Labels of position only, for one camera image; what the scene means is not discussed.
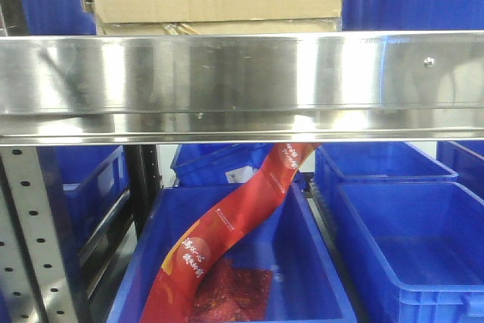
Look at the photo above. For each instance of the stainless steel shelf beam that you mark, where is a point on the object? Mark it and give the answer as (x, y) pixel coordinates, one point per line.
(305, 87)

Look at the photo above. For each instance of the perforated steel shelf upright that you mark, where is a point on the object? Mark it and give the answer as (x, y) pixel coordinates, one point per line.
(34, 183)

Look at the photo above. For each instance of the blue bin behind centre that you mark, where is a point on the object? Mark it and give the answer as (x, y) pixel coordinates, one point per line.
(218, 164)

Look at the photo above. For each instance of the blue bin behind right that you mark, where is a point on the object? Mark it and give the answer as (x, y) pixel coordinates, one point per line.
(378, 162)

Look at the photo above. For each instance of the blue bin lower centre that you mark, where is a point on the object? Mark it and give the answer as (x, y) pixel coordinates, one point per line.
(305, 286)

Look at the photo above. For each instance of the red dried snack packets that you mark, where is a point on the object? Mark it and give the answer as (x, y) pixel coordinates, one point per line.
(229, 294)

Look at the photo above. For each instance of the blue bin lower left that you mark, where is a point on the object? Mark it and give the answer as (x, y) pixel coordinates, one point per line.
(81, 184)

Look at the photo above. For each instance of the red printed packaging strip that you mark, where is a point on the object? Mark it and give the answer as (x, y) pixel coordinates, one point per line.
(218, 230)

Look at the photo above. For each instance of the blue bin lower right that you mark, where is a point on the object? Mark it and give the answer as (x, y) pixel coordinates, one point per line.
(414, 251)

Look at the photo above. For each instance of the blue bin far right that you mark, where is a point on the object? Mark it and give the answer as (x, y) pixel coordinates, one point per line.
(466, 159)

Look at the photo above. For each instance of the black shelf post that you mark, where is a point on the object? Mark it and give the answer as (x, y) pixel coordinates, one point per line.
(145, 181)

